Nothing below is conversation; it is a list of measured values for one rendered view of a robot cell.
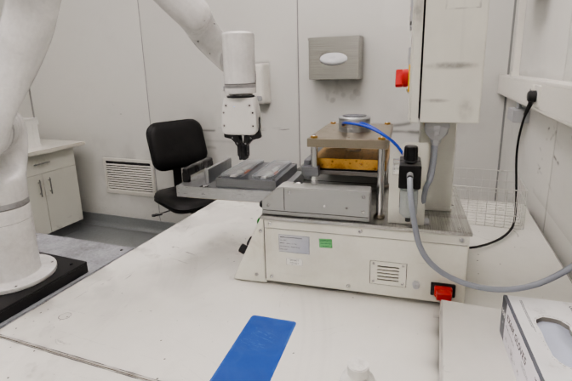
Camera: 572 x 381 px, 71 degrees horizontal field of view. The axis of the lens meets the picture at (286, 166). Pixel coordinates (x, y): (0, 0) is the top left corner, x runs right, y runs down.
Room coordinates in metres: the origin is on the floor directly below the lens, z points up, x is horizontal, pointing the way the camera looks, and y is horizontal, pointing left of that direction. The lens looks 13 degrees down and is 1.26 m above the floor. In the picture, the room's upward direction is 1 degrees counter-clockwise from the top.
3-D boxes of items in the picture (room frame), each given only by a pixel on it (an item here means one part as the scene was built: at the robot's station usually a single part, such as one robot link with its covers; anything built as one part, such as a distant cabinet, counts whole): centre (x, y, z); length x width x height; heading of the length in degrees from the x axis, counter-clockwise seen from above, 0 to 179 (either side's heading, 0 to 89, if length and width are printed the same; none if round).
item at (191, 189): (1.09, 0.12, 0.97); 0.30 x 0.22 x 0.08; 73
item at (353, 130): (0.98, -0.20, 1.08); 0.31 x 0.24 x 0.13; 163
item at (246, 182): (1.08, 0.08, 0.98); 0.20 x 0.17 x 0.03; 163
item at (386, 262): (0.99, -0.16, 0.84); 0.53 x 0.37 x 0.17; 73
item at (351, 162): (1.00, -0.17, 1.07); 0.22 x 0.17 x 0.10; 163
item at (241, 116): (1.09, 0.12, 1.15); 0.10 x 0.08 x 0.11; 73
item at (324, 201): (0.89, -0.06, 0.96); 0.26 x 0.05 x 0.07; 73
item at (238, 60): (1.10, 0.12, 1.30); 0.09 x 0.08 x 0.13; 20
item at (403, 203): (0.76, -0.23, 1.05); 0.15 x 0.05 x 0.15; 163
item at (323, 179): (1.16, -0.15, 0.96); 0.25 x 0.05 x 0.07; 73
